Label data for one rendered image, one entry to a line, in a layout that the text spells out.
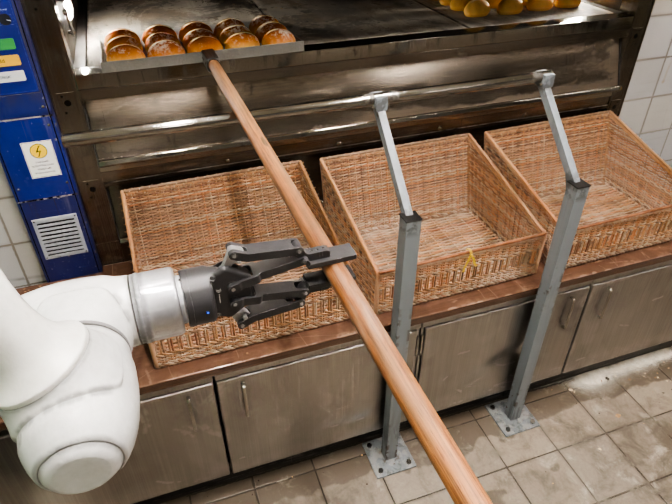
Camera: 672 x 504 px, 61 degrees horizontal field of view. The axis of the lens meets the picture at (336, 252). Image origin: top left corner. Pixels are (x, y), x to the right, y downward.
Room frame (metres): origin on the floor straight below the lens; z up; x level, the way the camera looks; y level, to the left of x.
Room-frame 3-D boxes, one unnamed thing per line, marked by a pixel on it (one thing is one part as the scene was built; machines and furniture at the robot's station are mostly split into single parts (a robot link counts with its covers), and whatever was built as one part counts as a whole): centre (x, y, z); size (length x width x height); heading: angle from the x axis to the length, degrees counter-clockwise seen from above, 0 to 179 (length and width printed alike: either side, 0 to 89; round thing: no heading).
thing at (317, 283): (0.62, 0.01, 1.18); 0.07 x 0.03 x 0.01; 111
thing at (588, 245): (1.71, -0.85, 0.72); 0.56 x 0.49 x 0.28; 111
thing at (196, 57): (1.72, 0.41, 1.19); 0.55 x 0.36 x 0.03; 110
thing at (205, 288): (0.57, 0.16, 1.20); 0.09 x 0.07 x 0.08; 110
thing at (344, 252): (0.62, 0.01, 1.21); 0.07 x 0.03 x 0.01; 111
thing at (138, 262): (1.30, 0.29, 0.72); 0.56 x 0.49 x 0.28; 111
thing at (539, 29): (1.77, -0.16, 1.16); 1.80 x 0.06 x 0.04; 109
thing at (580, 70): (1.75, -0.17, 1.02); 1.79 x 0.11 x 0.19; 109
